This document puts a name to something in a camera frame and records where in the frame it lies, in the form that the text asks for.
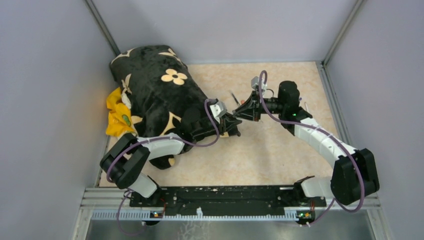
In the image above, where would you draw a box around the black gel pen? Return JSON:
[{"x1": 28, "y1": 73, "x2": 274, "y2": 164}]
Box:
[{"x1": 230, "y1": 91, "x2": 241, "y2": 107}]

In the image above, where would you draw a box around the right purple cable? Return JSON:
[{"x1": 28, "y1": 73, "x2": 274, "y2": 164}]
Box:
[{"x1": 258, "y1": 69, "x2": 366, "y2": 228}]

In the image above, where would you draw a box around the yellow cloth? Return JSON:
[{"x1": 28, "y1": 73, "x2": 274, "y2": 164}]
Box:
[{"x1": 105, "y1": 87, "x2": 135, "y2": 137}]

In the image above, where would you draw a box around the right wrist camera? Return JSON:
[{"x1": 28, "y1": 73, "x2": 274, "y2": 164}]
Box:
[{"x1": 250, "y1": 76, "x2": 268, "y2": 94}]

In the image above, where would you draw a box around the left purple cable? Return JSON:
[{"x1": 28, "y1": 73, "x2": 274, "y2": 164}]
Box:
[{"x1": 105, "y1": 98, "x2": 221, "y2": 237}]

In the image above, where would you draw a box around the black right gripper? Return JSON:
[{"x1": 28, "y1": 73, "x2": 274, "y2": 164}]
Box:
[{"x1": 234, "y1": 90, "x2": 286, "y2": 123}]

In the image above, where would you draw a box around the black floral plush blanket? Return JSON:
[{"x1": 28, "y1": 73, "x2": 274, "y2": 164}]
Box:
[{"x1": 109, "y1": 44, "x2": 242, "y2": 170}]

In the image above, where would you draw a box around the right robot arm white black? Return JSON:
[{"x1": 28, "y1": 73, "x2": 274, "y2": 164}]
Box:
[{"x1": 233, "y1": 77, "x2": 380, "y2": 206}]

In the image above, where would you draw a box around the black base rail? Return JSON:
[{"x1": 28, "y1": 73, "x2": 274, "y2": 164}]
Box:
[{"x1": 129, "y1": 185, "x2": 327, "y2": 217}]

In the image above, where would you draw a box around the purple cable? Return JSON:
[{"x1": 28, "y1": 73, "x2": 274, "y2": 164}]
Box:
[
  {"x1": 258, "y1": 69, "x2": 366, "y2": 228},
  {"x1": 105, "y1": 98, "x2": 221, "y2": 237}
]

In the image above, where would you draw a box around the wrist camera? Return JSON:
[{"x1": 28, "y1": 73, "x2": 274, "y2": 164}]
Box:
[
  {"x1": 250, "y1": 76, "x2": 268, "y2": 94},
  {"x1": 209, "y1": 101, "x2": 228, "y2": 123}
]

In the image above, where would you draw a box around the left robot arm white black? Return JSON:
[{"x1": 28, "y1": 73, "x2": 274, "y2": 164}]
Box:
[{"x1": 99, "y1": 104, "x2": 242, "y2": 207}]

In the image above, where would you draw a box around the white marker purple cap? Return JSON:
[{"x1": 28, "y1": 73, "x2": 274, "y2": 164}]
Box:
[{"x1": 304, "y1": 101, "x2": 311, "y2": 113}]

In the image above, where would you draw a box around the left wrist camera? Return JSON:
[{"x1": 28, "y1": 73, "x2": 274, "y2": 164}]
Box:
[{"x1": 209, "y1": 101, "x2": 228, "y2": 123}]

